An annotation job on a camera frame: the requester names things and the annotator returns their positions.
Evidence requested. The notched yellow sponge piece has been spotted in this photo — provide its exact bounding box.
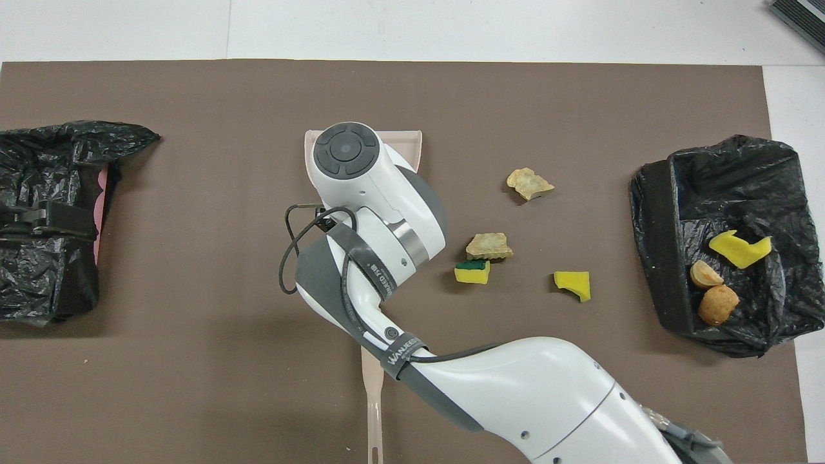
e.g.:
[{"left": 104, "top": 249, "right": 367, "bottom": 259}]
[{"left": 708, "top": 229, "right": 773, "bottom": 270}]

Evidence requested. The brown table mat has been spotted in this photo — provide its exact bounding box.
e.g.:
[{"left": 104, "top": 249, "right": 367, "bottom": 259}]
[{"left": 0, "top": 59, "right": 810, "bottom": 464}]

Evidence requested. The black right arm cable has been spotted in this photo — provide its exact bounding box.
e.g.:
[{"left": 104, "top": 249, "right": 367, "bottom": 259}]
[{"left": 279, "top": 203, "right": 510, "bottom": 365}]

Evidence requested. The brown fried nugget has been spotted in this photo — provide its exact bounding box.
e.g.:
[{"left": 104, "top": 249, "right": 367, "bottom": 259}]
[{"left": 697, "top": 284, "right": 741, "bottom": 327}]

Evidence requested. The orange croissant piece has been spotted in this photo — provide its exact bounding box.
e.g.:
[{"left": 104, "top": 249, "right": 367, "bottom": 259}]
[{"left": 689, "top": 259, "right": 725, "bottom": 289}]

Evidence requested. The beige plastic dustpan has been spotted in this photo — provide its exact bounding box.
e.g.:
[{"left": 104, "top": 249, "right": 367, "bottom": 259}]
[{"left": 304, "top": 129, "right": 423, "bottom": 464}]

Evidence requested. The pink bin with black bag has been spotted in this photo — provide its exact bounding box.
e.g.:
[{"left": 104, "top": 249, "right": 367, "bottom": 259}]
[{"left": 0, "top": 121, "right": 162, "bottom": 327}]

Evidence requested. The yellow and green sponge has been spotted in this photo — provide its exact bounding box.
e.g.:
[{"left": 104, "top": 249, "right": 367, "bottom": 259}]
[{"left": 454, "top": 260, "right": 491, "bottom": 285}]

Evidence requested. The dark grey ribbed device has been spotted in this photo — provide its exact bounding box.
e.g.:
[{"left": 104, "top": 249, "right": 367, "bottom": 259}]
[{"left": 770, "top": 0, "right": 825, "bottom": 55}]

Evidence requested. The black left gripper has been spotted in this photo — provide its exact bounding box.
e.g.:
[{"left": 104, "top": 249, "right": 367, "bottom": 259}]
[{"left": 0, "top": 204, "right": 97, "bottom": 242}]

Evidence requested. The plain yellow sponge piece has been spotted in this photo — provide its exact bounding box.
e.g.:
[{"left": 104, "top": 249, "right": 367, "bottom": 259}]
[{"left": 554, "top": 271, "right": 592, "bottom": 304}]

